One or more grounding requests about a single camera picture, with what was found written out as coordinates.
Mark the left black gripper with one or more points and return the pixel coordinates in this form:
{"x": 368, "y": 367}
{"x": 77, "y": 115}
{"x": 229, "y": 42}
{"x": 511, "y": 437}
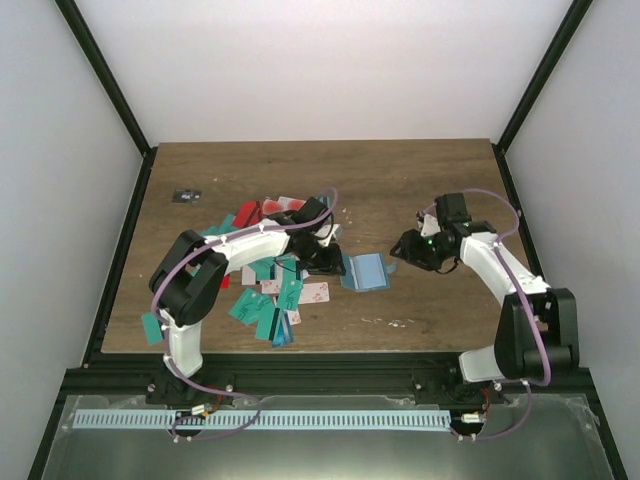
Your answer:
{"x": 327, "y": 267}

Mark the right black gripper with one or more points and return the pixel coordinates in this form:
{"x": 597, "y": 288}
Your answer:
{"x": 409, "y": 252}

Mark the blue leather card holder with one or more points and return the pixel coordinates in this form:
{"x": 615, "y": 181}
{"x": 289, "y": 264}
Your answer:
{"x": 367, "y": 273}

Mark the blue card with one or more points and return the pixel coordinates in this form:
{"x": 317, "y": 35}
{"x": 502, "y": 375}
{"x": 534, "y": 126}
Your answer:
{"x": 282, "y": 331}

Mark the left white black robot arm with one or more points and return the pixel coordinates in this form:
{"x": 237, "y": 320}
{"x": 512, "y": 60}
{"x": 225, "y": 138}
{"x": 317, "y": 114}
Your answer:
{"x": 186, "y": 283}

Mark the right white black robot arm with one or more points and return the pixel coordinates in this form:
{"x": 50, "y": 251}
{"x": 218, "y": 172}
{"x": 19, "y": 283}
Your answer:
{"x": 537, "y": 333}

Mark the white card red pattern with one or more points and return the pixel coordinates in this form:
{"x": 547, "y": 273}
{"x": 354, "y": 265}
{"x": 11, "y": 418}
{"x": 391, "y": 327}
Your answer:
{"x": 313, "y": 293}

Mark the teal vertical card centre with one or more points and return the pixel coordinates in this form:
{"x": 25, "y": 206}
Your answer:
{"x": 291, "y": 285}

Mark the teal striped card front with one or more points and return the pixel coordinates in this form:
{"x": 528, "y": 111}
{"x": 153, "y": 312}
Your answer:
{"x": 267, "y": 323}

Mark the white card red circles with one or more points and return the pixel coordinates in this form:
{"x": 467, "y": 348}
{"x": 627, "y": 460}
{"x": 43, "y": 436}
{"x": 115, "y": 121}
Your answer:
{"x": 282, "y": 204}

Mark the teal VIP card front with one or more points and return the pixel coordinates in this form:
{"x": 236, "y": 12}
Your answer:
{"x": 252, "y": 307}

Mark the red card black stripe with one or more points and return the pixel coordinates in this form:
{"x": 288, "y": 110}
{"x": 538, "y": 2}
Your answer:
{"x": 249, "y": 214}

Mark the teal card far left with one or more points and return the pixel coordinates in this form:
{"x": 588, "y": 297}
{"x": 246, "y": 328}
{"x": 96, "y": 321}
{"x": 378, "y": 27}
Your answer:
{"x": 227, "y": 226}

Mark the small black card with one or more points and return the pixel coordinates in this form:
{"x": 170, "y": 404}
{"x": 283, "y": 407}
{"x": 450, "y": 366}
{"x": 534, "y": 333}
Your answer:
{"x": 186, "y": 196}

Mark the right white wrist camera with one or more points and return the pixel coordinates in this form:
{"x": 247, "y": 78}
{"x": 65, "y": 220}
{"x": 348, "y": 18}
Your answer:
{"x": 428, "y": 224}

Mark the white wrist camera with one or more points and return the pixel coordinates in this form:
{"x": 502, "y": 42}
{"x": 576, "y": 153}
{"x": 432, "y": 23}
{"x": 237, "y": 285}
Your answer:
{"x": 428, "y": 224}
{"x": 334, "y": 232}

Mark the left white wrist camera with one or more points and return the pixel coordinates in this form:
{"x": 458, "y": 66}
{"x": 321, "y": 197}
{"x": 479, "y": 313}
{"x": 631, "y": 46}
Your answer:
{"x": 334, "y": 232}

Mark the black aluminium frame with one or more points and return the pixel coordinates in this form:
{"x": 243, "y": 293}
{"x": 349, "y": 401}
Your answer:
{"x": 305, "y": 373}

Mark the light blue slotted rail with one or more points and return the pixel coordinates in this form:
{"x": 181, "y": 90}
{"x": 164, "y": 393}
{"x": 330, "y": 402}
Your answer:
{"x": 396, "y": 420}

